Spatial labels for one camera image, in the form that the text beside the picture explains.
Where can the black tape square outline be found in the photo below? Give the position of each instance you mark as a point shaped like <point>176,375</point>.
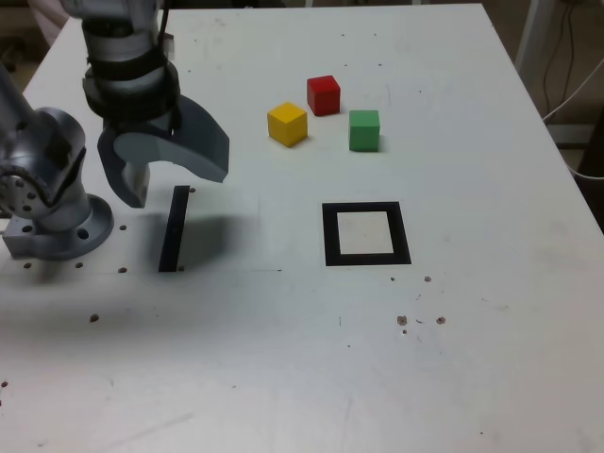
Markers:
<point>330,236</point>

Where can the red cube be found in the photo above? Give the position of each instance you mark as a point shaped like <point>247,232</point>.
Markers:
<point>323,96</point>

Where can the yellow cube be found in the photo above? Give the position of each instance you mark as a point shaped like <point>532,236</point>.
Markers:
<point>287,125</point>

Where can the black tape strip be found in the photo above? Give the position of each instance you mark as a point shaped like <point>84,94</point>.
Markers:
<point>173,226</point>

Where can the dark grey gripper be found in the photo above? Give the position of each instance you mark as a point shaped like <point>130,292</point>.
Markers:
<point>141,125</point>

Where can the white frame post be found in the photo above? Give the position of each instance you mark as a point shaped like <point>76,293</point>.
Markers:
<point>528,33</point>

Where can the green cube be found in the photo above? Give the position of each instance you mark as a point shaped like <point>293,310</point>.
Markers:
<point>364,132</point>

